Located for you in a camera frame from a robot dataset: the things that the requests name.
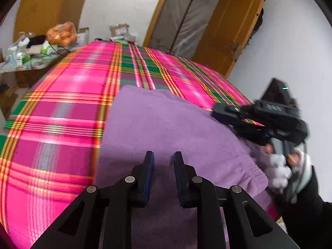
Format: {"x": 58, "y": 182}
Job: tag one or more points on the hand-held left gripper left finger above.
{"x": 149, "y": 179}

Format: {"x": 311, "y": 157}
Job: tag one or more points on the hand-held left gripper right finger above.
{"x": 179, "y": 181}

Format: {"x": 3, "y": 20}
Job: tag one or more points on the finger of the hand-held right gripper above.
{"x": 253, "y": 132}
{"x": 230, "y": 112}

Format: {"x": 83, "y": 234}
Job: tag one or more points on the purple fleece pants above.
{"x": 168, "y": 124}

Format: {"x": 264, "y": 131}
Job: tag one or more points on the person's right forearm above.
{"x": 308, "y": 212}

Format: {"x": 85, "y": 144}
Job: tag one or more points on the person's right hand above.
{"x": 278, "y": 173}

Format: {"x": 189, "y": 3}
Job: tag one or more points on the wooden door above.
{"x": 230, "y": 26}

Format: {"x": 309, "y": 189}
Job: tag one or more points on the dark hanging clothing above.
{"x": 256, "y": 26}

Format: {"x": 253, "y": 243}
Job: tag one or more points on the plastic doorway curtain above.
{"x": 189, "y": 18}

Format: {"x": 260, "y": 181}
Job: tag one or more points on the pink green plaid blanket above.
{"x": 64, "y": 96}

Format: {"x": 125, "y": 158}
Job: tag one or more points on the brown cardboard box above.
{"x": 119, "y": 29}

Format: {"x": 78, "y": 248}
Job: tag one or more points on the cluttered side table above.
{"x": 39, "y": 66}

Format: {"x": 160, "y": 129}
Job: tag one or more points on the green tissue pack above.
{"x": 49, "y": 48}

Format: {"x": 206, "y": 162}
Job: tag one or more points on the bag of oranges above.
{"x": 62, "y": 35}

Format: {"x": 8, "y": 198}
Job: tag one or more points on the black cloth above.
{"x": 36, "y": 41}

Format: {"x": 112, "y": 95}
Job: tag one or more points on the wooden wardrobe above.
{"x": 46, "y": 2}

